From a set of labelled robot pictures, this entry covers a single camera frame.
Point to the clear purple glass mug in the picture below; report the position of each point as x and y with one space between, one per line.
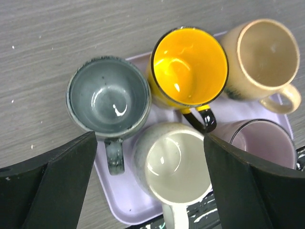
262 138

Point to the beige ceramic mug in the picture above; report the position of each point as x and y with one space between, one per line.
263 58

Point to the yellow glass mug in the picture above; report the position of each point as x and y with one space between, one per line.
187 70

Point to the grey ceramic mug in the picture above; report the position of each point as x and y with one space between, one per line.
109 96

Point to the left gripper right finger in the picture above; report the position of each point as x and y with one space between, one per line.
252 193

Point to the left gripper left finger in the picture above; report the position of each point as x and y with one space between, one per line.
48 190

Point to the white ceramic mug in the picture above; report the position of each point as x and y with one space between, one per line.
168 162

